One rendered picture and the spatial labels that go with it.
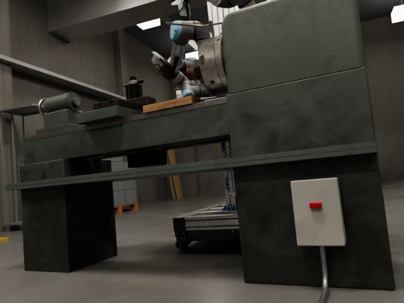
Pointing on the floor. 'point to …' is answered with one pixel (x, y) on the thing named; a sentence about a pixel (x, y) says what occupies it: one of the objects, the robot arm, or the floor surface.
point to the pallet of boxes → (123, 188)
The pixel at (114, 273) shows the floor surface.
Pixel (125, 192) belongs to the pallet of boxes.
